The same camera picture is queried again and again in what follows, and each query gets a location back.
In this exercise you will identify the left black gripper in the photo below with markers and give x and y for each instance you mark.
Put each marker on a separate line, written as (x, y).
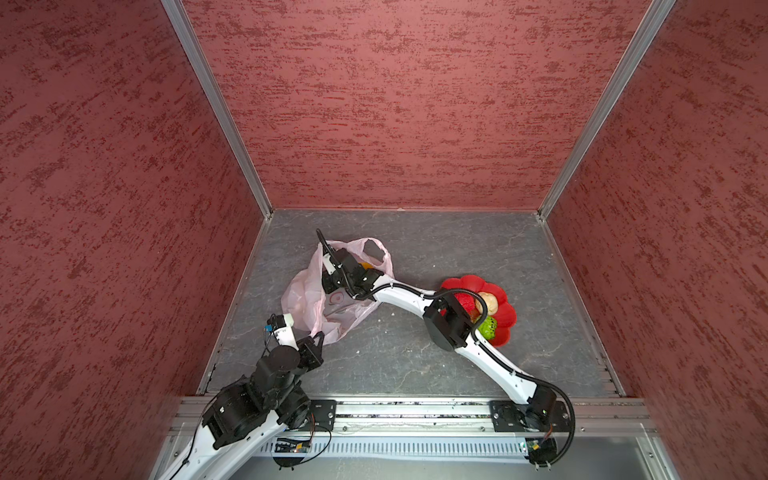
(312, 351)

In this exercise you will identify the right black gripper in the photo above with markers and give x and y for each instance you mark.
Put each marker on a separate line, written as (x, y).
(331, 285)

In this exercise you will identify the pink plastic bag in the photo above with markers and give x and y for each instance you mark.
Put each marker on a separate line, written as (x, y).
(335, 314)

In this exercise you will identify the beige fake potato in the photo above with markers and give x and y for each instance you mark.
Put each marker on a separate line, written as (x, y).
(490, 301)

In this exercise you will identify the green fake fruit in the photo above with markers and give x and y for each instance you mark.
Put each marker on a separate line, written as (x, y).
(488, 328)

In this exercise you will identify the red flower-shaped plastic bowl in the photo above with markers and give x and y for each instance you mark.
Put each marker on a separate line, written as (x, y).
(506, 316)

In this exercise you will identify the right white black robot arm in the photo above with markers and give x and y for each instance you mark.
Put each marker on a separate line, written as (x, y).
(450, 327)

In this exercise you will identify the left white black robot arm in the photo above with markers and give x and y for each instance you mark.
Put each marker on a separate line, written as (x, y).
(251, 411)

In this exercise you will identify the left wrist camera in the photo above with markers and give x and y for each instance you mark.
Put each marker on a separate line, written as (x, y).
(280, 327)

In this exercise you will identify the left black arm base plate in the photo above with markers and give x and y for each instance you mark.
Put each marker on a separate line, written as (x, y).
(322, 414)

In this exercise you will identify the perforated metal cable tray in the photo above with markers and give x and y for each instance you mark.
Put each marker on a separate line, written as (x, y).
(451, 448)

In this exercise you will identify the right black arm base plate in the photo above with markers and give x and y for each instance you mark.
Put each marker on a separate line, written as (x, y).
(507, 417)

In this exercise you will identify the aluminium mounting rail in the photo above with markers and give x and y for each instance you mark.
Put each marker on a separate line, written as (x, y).
(470, 416)

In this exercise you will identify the left aluminium corner post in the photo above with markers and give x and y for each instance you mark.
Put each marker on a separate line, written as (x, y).
(188, 39)

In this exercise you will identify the aluminium corner post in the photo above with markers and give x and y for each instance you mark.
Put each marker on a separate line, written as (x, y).
(188, 39)
(648, 28)

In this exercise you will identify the right aluminium corner post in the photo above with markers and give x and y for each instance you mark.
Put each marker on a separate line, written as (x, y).
(648, 28)

